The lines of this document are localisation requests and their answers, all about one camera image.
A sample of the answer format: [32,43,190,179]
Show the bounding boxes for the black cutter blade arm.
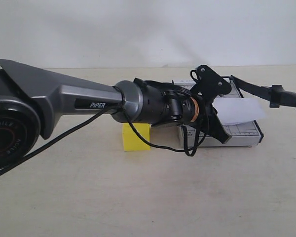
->
[230,76,296,108]

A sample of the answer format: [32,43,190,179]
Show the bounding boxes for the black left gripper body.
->
[181,96,219,131]

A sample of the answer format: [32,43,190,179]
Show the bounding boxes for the yellow cube block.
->
[122,123,150,152]

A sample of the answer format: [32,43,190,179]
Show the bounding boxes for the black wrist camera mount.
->
[190,65,232,101]

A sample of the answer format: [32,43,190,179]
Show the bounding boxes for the white paper sheet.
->
[213,97,266,125]

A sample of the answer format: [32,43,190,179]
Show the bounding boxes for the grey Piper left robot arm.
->
[0,59,231,169]

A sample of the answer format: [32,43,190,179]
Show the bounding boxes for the grey paper cutter base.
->
[174,76,265,149]

